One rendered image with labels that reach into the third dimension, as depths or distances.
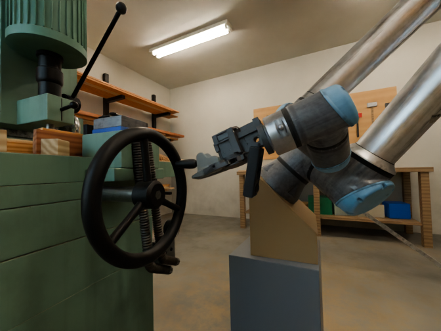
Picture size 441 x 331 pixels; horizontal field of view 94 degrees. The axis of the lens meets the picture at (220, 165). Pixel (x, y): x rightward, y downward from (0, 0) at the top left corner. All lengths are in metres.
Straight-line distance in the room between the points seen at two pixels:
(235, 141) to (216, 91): 3.84
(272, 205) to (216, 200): 3.33
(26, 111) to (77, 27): 0.27
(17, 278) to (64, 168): 0.21
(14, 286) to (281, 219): 0.67
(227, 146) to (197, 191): 3.80
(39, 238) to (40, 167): 0.14
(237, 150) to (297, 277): 0.48
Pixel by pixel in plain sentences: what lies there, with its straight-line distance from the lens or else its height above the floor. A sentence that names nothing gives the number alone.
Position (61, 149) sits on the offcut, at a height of 0.91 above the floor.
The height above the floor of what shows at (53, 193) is 0.82.
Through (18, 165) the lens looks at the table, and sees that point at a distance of 0.53.
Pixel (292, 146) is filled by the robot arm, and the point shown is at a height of 0.90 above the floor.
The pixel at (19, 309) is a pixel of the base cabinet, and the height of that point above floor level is 0.62.
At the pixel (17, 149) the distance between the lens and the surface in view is 0.70.
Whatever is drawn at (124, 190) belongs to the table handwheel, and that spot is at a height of 0.82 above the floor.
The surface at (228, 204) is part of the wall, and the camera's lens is 3.95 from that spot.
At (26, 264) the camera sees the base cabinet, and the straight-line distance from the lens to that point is 0.56.
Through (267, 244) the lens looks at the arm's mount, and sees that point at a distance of 0.79.
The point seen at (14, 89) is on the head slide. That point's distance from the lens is 0.84.
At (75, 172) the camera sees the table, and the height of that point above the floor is 0.86.
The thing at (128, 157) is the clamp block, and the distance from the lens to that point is 0.55.
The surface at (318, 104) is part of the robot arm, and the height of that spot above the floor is 0.98.
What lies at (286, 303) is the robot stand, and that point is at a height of 0.43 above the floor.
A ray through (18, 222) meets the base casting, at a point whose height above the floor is 0.77.
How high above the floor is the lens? 0.86
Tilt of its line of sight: 2 degrees up
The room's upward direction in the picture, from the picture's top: 1 degrees counter-clockwise
